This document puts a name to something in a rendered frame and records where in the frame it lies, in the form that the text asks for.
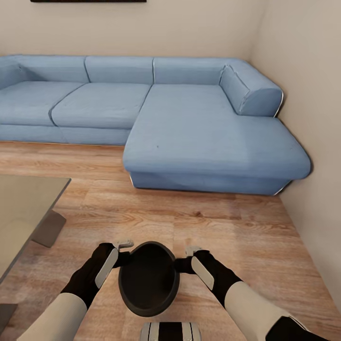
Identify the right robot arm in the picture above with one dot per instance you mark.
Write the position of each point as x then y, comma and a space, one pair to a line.
256, 317

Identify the sofa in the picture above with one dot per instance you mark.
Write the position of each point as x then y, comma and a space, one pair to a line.
185, 123

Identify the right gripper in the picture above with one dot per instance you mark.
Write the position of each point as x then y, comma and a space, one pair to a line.
181, 265

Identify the robot trunk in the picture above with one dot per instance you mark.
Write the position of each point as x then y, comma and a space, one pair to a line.
170, 331

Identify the coffee table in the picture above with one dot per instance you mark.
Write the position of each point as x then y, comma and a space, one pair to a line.
26, 214

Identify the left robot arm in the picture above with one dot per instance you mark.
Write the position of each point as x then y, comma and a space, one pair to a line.
61, 320

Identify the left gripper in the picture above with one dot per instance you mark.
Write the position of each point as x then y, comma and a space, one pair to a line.
124, 259

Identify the cauldron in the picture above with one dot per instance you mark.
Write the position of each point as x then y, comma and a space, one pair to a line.
148, 285

